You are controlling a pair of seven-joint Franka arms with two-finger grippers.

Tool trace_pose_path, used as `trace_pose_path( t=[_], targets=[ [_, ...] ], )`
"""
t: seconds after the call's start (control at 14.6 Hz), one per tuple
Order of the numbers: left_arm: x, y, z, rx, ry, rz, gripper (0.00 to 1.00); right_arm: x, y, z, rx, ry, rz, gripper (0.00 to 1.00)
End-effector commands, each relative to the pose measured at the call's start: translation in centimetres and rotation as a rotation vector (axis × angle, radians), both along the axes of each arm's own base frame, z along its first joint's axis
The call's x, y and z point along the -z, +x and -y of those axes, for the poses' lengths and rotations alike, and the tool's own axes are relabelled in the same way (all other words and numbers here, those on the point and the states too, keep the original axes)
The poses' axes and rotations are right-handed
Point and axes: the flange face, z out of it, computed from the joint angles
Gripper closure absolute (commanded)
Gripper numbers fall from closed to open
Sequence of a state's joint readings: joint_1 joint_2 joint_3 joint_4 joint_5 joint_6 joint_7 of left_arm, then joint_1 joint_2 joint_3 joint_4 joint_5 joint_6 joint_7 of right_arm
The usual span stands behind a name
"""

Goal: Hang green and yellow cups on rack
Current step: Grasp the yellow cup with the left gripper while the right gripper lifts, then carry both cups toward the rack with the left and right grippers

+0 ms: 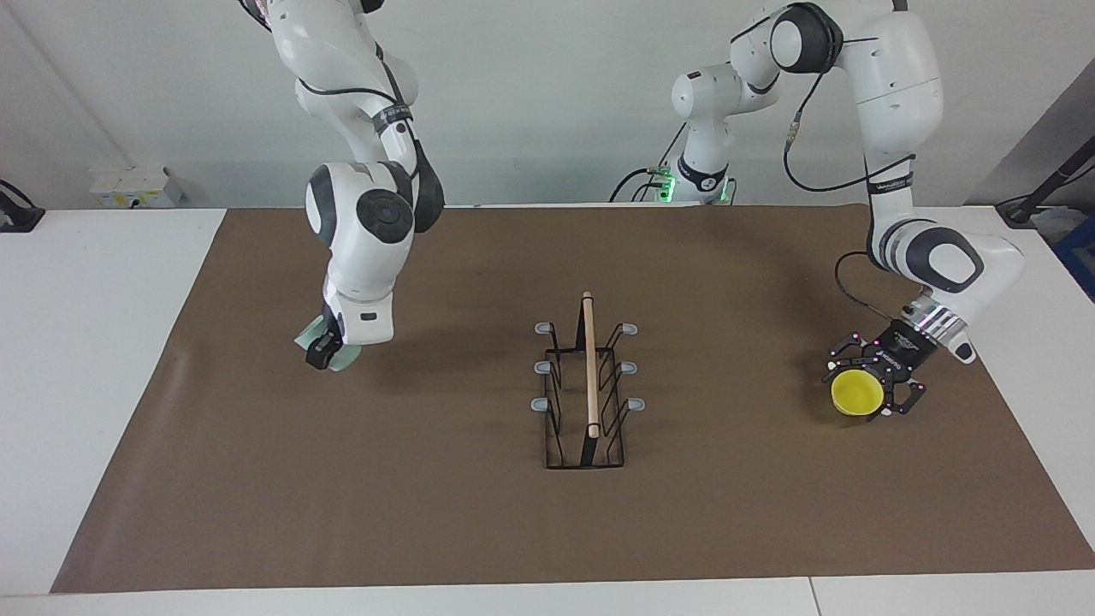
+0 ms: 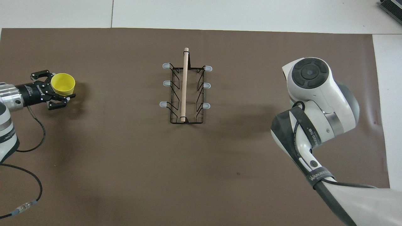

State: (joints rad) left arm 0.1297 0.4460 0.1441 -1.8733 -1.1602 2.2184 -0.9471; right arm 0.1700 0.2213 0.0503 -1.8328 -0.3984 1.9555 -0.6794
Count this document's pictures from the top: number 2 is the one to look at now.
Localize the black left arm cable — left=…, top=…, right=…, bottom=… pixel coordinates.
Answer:
left=0, top=105, right=46, bottom=219

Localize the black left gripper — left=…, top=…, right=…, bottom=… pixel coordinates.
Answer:
left=16, top=69, right=77, bottom=111

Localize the yellow plastic cup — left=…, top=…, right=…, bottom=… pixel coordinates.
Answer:
left=51, top=73, right=76, bottom=97

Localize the grey ribbed device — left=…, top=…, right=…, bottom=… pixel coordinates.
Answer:
left=378, top=0, right=402, bottom=17

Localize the black wire cup rack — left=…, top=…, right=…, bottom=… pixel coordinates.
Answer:
left=159, top=47, right=213, bottom=125

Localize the brown table mat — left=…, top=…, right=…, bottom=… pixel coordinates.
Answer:
left=0, top=28, right=391, bottom=226

